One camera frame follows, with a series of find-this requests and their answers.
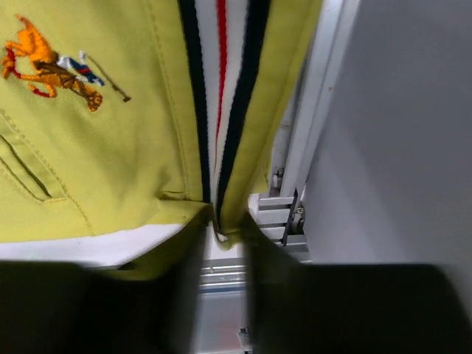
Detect aluminium frame rail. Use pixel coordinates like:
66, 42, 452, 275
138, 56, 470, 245
195, 0, 359, 353

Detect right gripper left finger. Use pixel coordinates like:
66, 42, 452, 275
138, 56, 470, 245
117, 206, 213, 353

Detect yellow-green trousers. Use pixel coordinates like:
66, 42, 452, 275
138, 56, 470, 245
1, 1, 322, 265

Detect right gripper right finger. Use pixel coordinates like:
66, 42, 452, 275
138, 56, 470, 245
240, 214, 313, 353

